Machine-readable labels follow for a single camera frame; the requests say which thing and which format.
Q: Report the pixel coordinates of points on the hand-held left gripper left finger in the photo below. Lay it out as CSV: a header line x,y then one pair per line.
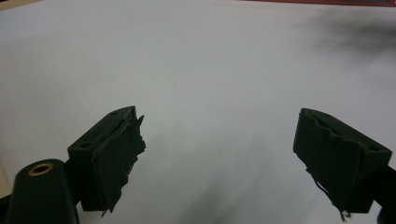
x,y
106,161

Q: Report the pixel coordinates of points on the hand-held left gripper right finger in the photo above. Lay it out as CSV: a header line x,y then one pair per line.
x,y
336,161

